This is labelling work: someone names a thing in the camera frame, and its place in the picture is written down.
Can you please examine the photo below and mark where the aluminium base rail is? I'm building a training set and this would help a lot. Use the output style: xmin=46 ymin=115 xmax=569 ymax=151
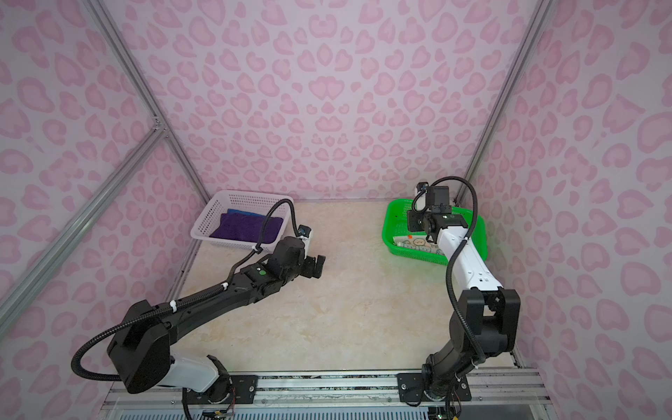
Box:
xmin=99 ymin=367 xmax=557 ymax=419

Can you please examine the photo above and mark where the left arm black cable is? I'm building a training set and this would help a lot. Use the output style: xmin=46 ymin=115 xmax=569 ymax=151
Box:
xmin=70 ymin=198 xmax=299 ymax=383

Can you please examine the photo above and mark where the right corner aluminium post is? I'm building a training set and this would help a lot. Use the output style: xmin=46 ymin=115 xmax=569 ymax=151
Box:
xmin=465 ymin=0 xmax=558 ymax=186

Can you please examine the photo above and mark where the white plastic basket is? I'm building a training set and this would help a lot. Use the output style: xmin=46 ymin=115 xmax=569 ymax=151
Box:
xmin=191 ymin=190 xmax=292 ymax=251

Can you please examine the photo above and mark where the left corner aluminium post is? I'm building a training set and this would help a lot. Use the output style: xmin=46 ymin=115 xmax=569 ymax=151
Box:
xmin=82 ymin=0 xmax=211 ymax=203

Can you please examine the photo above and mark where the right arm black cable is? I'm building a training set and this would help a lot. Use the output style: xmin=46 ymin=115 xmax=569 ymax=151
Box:
xmin=411 ymin=177 xmax=487 ymax=363

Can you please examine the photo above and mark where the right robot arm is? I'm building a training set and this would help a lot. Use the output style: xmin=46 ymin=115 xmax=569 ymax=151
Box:
xmin=397 ymin=177 xmax=521 ymax=413

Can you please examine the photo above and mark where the purple towel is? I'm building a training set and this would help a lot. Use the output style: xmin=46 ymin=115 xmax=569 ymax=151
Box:
xmin=210 ymin=213 xmax=284 ymax=244

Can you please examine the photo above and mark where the left diagonal aluminium strut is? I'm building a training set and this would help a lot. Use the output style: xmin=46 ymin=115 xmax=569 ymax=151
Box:
xmin=1 ymin=124 xmax=165 ymax=337

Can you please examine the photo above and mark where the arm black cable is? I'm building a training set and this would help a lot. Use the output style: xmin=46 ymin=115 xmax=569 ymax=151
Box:
xmin=70 ymin=198 xmax=299 ymax=383
xmin=411 ymin=177 xmax=487 ymax=363

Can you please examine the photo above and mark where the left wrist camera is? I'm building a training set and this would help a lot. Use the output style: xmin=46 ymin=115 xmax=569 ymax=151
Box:
xmin=297 ymin=225 xmax=313 ymax=256

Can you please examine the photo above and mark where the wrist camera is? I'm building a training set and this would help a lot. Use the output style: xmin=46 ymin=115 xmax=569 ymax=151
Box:
xmin=297 ymin=225 xmax=313 ymax=256
xmin=412 ymin=181 xmax=430 ymax=213

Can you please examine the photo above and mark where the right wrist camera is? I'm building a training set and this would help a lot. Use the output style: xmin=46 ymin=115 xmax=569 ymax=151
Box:
xmin=412 ymin=181 xmax=430 ymax=213

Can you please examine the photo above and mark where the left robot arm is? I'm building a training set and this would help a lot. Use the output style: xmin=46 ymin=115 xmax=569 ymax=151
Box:
xmin=107 ymin=237 xmax=327 ymax=403

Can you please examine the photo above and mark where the green plastic basket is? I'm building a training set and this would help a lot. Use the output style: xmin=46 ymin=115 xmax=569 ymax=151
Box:
xmin=381 ymin=199 xmax=488 ymax=265

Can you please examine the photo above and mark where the patterned towel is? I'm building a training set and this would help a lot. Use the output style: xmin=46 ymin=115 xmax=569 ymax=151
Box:
xmin=393 ymin=234 xmax=444 ymax=256

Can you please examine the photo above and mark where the blue towel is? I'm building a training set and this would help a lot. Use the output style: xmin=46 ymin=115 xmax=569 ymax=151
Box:
xmin=227 ymin=208 xmax=262 ymax=217

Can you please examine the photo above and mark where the corner aluminium post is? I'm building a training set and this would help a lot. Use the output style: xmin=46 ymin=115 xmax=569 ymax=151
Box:
xmin=82 ymin=0 xmax=211 ymax=203
xmin=465 ymin=0 xmax=558 ymax=186

